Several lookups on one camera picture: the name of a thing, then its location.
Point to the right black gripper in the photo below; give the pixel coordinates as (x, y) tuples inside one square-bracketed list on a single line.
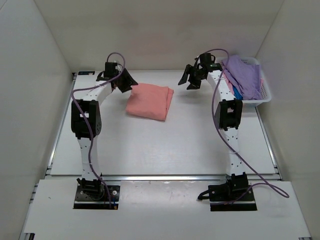
[(193, 85)]

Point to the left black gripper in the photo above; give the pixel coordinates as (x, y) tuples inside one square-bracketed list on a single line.
[(129, 81)]

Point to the salmon pink t shirt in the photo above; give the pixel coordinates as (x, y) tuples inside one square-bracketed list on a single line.
[(149, 101)]

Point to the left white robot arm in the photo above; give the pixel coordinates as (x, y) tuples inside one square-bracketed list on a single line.
[(86, 123)]

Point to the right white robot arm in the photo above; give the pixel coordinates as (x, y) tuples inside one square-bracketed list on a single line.
[(226, 114)]

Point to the light pink t shirt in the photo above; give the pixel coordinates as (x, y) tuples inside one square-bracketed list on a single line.
[(230, 86)]

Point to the black corner label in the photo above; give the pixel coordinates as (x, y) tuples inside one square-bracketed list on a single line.
[(86, 73)]

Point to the blue t shirt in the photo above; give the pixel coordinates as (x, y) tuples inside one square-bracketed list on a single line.
[(237, 94)]

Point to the purple t shirt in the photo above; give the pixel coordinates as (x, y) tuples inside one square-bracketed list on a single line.
[(246, 78)]

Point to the white plastic basket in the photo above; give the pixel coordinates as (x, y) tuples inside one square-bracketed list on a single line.
[(264, 88)]

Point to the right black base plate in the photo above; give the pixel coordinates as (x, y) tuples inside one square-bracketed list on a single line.
[(223, 200)]

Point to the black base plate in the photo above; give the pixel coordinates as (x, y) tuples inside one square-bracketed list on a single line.
[(223, 200), (85, 200)]

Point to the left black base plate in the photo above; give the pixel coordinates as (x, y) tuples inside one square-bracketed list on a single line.
[(85, 200)]

